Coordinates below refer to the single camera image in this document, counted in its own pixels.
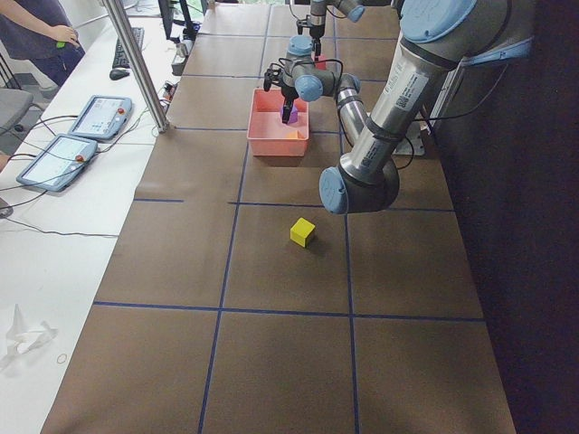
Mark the far teach pendant tablet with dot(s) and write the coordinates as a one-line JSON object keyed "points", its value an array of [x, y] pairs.
{"points": [[102, 117]]}

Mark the yellow foam block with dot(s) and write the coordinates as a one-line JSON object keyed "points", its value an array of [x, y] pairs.
{"points": [[302, 232]]}

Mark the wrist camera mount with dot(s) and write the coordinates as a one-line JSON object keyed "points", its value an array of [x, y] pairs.
{"points": [[303, 24], [273, 76]]}

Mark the crumpled white paper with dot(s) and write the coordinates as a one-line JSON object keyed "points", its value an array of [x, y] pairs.
{"points": [[21, 340]]}

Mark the person in dark shirt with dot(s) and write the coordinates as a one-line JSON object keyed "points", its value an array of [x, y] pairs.
{"points": [[40, 32]]}

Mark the orange foam block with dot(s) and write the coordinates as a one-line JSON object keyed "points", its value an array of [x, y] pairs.
{"points": [[294, 135]]}

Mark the pink plastic bin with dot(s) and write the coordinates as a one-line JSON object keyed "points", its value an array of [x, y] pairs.
{"points": [[266, 134]]}

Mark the white pole with base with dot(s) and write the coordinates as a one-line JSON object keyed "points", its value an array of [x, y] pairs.
{"points": [[414, 142]]}

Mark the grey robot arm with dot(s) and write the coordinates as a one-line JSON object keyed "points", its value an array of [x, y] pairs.
{"points": [[352, 10], [436, 37]]}

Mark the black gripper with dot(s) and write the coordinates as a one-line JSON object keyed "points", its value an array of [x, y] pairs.
{"points": [[317, 28], [288, 96]]}

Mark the grey office chair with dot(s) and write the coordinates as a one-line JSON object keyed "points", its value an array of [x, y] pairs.
{"points": [[15, 104]]}

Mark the black computer mouse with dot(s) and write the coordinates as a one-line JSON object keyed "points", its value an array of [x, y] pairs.
{"points": [[118, 74]]}

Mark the purple foam block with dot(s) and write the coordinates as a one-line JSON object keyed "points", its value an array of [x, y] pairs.
{"points": [[291, 117]]}

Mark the near teach pendant tablet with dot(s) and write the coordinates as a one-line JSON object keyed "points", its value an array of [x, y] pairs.
{"points": [[59, 164]]}

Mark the teach pendant tablet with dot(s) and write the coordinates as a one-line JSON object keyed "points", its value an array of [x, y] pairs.
{"points": [[59, 164], [102, 117]]}

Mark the brown paper table cover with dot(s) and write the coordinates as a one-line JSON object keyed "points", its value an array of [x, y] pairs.
{"points": [[210, 319]]}

